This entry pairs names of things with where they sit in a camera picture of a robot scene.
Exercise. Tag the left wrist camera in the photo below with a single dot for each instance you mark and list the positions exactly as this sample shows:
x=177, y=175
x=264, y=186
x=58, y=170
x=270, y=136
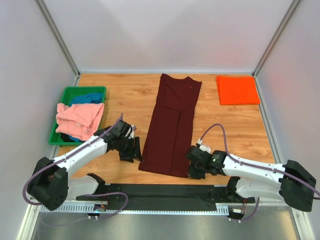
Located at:
x=131, y=132

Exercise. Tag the blue t shirt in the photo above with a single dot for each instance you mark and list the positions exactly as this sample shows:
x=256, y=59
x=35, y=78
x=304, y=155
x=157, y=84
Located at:
x=82, y=118

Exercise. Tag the pink t shirt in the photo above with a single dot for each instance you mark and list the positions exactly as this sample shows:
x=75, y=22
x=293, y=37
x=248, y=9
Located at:
x=80, y=120

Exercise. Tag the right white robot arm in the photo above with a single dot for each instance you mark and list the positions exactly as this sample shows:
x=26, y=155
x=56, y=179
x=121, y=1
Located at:
x=289, y=182

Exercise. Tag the maroon t shirt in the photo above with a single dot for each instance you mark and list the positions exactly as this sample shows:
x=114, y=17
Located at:
x=171, y=127

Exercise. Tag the green plastic bin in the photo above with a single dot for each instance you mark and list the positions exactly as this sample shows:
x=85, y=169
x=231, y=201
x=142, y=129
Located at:
x=76, y=95

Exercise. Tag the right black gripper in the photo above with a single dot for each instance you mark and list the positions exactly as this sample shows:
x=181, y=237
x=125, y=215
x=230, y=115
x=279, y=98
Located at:
x=194, y=168

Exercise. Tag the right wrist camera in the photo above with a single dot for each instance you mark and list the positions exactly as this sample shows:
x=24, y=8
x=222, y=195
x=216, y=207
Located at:
x=202, y=146

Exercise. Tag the folded orange t shirt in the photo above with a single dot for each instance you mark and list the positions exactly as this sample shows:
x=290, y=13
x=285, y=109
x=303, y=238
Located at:
x=237, y=90

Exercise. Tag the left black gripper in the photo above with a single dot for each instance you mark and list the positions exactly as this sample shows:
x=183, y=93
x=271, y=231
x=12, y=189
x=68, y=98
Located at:
x=130, y=150

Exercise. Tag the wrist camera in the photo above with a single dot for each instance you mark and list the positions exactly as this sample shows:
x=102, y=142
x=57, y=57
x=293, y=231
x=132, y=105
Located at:
x=202, y=146
x=131, y=132

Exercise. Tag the aluminium rail frame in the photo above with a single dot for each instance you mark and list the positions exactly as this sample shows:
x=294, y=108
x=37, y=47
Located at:
x=53, y=193

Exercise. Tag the black base mat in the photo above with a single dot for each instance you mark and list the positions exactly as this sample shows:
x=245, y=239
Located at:
x=169, y=197

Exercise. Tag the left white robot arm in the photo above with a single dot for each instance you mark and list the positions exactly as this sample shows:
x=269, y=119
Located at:
x=65, y=166

